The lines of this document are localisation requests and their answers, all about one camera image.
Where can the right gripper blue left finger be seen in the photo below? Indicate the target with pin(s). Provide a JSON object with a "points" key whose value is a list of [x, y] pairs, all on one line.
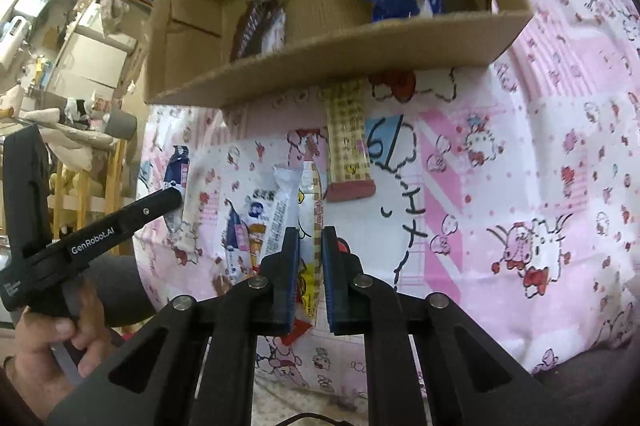
{"points": [[278, 300]]}

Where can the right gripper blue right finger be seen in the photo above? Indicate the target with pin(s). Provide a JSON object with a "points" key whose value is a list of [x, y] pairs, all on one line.
{"points": [[345, 308]]}

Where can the white rice cake packet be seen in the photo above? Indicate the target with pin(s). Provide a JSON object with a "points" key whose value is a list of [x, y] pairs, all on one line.
{"points": [[247, 233]]}

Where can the yellow patterned snack stick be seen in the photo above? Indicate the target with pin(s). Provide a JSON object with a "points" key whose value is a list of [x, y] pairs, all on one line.
{"points": [[309, 228]]}

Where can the beige patterned snack bar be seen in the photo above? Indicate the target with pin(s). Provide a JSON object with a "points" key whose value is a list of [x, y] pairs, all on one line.
{"points": [[349, 174]]}

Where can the red white snack bar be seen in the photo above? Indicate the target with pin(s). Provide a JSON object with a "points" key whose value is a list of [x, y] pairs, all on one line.
{"points": [[283, 210]]}

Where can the blue white snack packet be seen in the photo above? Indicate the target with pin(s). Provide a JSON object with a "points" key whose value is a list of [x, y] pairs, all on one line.
{"points": [[176, 176]]}

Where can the dark braised snack packet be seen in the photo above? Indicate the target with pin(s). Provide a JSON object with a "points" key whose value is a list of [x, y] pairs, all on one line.
{"points": [[260, 29]]}

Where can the small red candy packet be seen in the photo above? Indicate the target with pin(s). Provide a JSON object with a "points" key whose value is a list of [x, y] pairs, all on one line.
{"points": [[300, 326]]}

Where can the person left hand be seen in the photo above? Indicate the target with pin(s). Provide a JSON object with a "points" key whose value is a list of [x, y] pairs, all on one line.
{"points": [[33, 371]]}

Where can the grey trash bin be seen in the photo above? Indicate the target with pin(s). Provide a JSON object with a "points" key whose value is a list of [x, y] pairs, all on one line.
{"points": [[119, 124]]}

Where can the pink cartoon bed sheet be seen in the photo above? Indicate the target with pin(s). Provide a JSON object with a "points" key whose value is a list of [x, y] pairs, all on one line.
{"points": [[513, 189]]}

